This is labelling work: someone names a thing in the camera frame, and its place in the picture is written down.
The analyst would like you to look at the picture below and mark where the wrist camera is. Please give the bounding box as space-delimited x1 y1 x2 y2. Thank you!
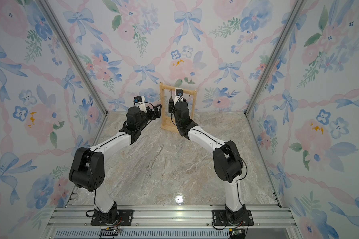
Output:
134 96 147 112
174 88 183 105

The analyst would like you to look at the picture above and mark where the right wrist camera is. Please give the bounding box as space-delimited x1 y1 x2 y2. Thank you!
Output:
174 88 183 105

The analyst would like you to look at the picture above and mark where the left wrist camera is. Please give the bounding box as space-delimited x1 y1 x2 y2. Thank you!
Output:
134 96 147 112

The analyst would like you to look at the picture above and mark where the wooden jewelry display stand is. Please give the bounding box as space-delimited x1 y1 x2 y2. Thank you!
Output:
159 82 197 132

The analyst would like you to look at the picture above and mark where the silver chain necklace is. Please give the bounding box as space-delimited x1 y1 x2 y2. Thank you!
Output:
146 144 165 175

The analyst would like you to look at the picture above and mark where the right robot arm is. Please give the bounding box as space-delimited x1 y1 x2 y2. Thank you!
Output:
169 95 247 225

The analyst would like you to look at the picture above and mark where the right aluminium corner post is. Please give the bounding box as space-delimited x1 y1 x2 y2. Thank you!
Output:
245 0 305 117

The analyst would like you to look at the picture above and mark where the aluminium corner post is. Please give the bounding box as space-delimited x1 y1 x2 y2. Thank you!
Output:
36 0 108 116
245 0 305 117

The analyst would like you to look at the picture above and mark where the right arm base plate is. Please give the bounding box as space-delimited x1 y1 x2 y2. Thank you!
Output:
212 209 254 226

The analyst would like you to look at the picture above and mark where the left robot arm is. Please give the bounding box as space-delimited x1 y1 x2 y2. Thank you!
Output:
68 102 162 226

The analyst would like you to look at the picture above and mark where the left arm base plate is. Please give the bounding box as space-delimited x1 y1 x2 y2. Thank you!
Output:
86 209 134 226

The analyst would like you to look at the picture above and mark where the aluminium mounting rail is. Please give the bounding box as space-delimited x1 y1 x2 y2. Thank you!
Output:
41 205 302 239

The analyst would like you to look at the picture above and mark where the left aluminium corner post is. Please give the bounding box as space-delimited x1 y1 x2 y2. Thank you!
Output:
36 0 108 116

